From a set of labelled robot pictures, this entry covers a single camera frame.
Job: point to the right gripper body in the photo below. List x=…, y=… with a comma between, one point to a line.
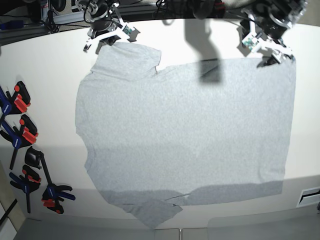
x=103, y=29

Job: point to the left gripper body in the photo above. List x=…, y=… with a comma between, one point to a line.
x=268, y=31

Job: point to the grey T-shirt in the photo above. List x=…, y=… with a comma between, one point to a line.
x=208, y=132

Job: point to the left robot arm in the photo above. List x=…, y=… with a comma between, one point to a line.
x=287, y=12

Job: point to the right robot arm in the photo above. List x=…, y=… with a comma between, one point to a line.
x=94, y=10

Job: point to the blue clamp top left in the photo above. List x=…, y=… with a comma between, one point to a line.
x=15, y=104

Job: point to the blue clamp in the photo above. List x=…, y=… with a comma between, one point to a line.
x=29, y=182
x=15, y=104
x=23, y=137

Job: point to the white label plate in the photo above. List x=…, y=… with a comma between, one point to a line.
x=309, y=197

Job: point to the long black bar clamp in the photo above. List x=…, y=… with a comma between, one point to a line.
x=53, y=194

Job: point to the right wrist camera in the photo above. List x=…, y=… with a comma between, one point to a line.
x=131, y=33

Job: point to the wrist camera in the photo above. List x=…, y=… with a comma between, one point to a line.
x=131, y=33
x=252, y=43

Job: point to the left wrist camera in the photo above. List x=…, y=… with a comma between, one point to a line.
x=252, y=43

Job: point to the blue box on rail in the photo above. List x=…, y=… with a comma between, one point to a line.
x=12, y=25

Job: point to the aluminium frame rail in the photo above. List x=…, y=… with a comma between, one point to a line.
x=38, y=27

